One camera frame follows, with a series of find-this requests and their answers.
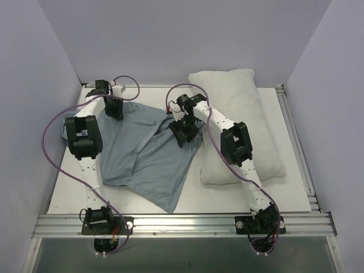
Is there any blue-grey pillowcase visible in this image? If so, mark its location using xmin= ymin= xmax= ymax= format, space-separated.
xmin=61 ymin=101 xmax=203 ymax=214

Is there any white pillow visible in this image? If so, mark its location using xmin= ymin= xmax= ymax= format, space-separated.
xmin=188 ymin=69 xmax=287 ymax=185

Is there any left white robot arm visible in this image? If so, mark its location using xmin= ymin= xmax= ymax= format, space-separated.
xmin=65 ymin=80 xmax=123 ymax=234

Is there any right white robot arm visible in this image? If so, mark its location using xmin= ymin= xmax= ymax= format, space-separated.
xmin=169 ymin=94 xmax=280 ymax=233

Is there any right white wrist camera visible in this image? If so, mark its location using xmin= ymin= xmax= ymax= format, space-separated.
xmin=167 ymin=103 xmax=185 ymax=121

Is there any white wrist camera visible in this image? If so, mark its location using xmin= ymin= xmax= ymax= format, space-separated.
xmin=111 ymin=82 xmax=126 ymax=98
xmin=167 ymin=103 xmax=185 ymax=121

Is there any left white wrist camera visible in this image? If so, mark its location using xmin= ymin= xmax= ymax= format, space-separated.
xmin=111 ymin=82 xmax=126 ymax=98

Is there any aluminium back rail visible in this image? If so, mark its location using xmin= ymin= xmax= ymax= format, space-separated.
xmin=81 ymin=82 xmax=191 ymax=89

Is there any aluminium rail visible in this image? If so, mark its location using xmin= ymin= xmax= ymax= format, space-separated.
xmin=81 ymin=82 xmax=191 ymax=89
xmin=275 ymin=85 xmax=322 ymax=213
xmin=32 ymin=212 xmax=337 ymax=238

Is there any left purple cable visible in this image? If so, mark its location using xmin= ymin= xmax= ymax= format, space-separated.
xmin=42 ymin=75 xmax=140 ymax=254

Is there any purple cable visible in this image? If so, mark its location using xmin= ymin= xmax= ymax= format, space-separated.
xmin=42 ymin=75 xmax=140 ymax=254
xmin=166 ymin=84 xmax=285 ymax=254

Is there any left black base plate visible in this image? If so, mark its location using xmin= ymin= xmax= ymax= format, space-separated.
xmin=81 ymin=216 xmax=134 ymax=235

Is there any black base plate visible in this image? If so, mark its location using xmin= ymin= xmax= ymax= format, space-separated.
xmin=81 ymin=216 xmax=134 ymax=235
xmin=234 ymin=216 xmax=277 ymax=235

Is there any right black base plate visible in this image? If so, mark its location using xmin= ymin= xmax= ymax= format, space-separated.
xmin=234 ymin=216 xmax=277 ymax=235

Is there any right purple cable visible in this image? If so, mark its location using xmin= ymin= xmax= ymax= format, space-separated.
xmin=166 ymin=84 xmax=285 ymax=254

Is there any aluminium right side rail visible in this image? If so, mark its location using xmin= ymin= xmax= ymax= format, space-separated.
xmin=275 ymin=85 xmax=322 ymax=213

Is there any aluminium front rail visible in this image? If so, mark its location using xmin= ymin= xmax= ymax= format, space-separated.
xmin=32 ymin=212 xmax=337 ymax=238

